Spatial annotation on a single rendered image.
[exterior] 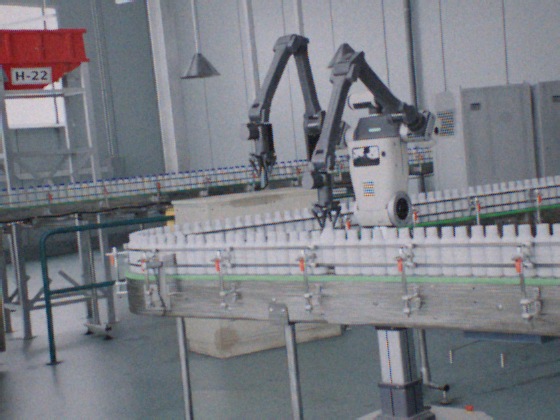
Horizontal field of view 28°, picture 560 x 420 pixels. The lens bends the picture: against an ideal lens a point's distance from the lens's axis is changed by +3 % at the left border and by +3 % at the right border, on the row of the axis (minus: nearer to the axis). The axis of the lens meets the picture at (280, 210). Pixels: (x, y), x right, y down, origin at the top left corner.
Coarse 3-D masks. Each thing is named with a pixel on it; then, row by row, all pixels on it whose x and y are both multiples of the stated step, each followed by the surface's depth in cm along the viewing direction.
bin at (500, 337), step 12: (468, 336) 406; (480, 336) 403; (492, 336) 399; (504, 336) 396; (516, 336) 393; (528, 336) 390; (540, 336) 387; (552, 336) 392; (456, 348) 394; (516, 348) 385; (504, 360) 379
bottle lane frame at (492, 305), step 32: (192, 288) 461; (224, 288) 448; (256, 288) 436; (288, 288) 425; (320, 288) 414; (352, 288) 404; (384, 288) 394; (448, 288) 376; (480, 288) 368; (512, 288) 360; (544, 288) 352; (320, 320) 416; (352, 320) 405; (384, 320) 395; (416, 320) 386; (448, 320) 377; (480, 320) 369; (512, 320) 361; (544, 320) 354
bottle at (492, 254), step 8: (488, 232) 367; (496, 232) 367; (488, 240) 366; (496, 240) 366; (488, 248) 366; (496, 248) 366; (488, 256) 367; (496, 256) 366; (488, 272) 367; (496, 272) 366
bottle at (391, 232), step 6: (390, 228) 398; (390, 234) 395; (396, 234) 395; (390, 240) 394; (396, 240) 394; (390, 252) 394; (396, 252) 394; (390, 258) 394; (390, 270) 395; (396, 270) 394
